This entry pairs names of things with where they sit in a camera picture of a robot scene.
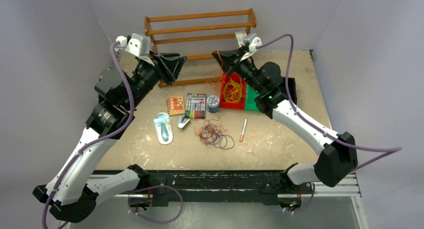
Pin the light blue white stapler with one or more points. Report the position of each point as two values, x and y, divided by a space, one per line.
183 122

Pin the green plastic bin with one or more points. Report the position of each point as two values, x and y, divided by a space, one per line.
250 104

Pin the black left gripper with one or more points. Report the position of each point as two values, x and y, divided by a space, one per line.
169 64

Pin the round blue white tub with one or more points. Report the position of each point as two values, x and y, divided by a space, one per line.
213 103

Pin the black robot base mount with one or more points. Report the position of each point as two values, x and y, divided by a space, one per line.
268 187

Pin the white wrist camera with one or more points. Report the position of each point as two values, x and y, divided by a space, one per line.
252 43
136 44

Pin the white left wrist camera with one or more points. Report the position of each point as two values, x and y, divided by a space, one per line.
136 44

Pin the pack of coloured markers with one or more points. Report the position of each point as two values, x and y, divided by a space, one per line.
195 106

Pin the aluminium rail frame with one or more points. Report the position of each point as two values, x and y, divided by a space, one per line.
348 187

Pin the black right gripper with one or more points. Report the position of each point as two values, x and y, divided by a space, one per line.
232 60

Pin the black plastic bin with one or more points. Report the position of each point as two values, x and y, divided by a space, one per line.
291 81

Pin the red plastic bin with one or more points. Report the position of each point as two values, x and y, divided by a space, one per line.
232 92

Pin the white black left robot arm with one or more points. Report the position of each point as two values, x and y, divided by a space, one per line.
71 196

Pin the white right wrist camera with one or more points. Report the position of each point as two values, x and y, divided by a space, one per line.
252 43

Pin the blue white tape package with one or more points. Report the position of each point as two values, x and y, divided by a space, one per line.
163 128

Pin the white red small box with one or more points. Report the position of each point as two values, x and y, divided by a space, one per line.
239 36

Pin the orange spiral notebook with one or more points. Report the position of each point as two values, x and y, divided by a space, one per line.
175 105

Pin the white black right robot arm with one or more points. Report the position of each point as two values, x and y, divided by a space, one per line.
337 156

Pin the white orange-capped marker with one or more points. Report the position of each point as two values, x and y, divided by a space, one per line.
243 131

